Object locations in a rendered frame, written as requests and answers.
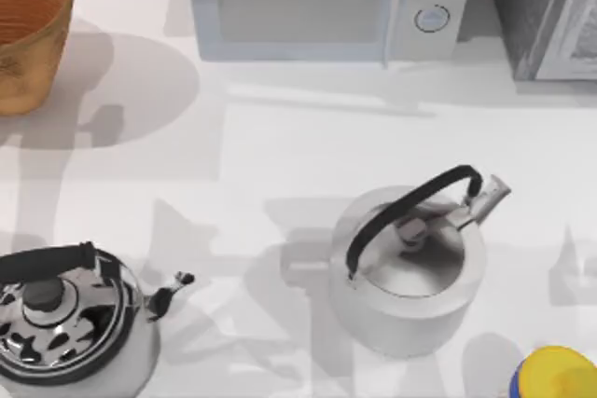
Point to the microwave knob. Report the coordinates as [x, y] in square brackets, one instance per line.
[432, 18]

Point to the matte silver kettle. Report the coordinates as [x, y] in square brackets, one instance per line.
[410, 305]

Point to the microwave door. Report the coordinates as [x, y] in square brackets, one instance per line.
[298, 2]

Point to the woven brown basket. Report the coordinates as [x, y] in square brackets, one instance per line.
[28, 53]

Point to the yellow and blue cup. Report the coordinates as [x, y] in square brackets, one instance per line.
[555, 374]

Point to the shiny chrome kettle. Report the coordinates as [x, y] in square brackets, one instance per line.
[70, 323]

